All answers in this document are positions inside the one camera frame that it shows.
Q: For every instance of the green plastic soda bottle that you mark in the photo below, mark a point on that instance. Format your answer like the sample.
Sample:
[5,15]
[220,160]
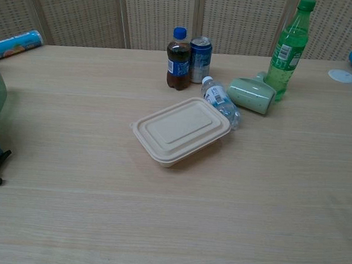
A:
[284,70]

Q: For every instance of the beige lidded lunch box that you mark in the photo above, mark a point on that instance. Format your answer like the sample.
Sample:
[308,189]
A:
[179,129]

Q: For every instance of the small clear water bottle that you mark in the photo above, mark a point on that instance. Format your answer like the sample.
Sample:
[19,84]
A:
[219,100]

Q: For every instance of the cola bottle blue cap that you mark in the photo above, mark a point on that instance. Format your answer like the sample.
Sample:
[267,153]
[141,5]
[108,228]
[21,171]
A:
[177,65]

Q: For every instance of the blue soda can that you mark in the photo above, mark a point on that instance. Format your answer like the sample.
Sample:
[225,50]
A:
[201,61]

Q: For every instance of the pale green lint roller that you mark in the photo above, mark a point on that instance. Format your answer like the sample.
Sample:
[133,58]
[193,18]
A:
[248,94]

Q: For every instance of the woven folding screen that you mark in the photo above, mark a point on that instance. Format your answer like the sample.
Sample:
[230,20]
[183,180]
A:
[81,10]

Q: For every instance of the white round lid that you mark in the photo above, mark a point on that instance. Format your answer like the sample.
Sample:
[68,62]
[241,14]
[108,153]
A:
[341,76]

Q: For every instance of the blue cling wrap tube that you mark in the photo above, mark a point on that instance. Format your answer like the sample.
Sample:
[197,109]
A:
[16,43]

